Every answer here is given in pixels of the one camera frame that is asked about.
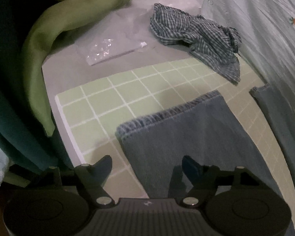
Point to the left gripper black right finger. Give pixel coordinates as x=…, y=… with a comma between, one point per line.
x=203, y=179

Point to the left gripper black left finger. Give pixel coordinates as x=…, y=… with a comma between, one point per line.
x=90, y=181

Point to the teal fabric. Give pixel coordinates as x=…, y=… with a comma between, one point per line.
x=21, y=139

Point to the green grid cutting mat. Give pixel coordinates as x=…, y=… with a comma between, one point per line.
x=87, y=116

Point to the blue checked shirt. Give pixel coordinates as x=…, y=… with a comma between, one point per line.
x=214, y=45

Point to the clear plastic bag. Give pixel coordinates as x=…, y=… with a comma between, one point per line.
x=124, y=30

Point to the pale carrot print sheet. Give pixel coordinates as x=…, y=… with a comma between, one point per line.
x=268, y=37

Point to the olive green curtain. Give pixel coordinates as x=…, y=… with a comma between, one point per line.
x=64, y=16

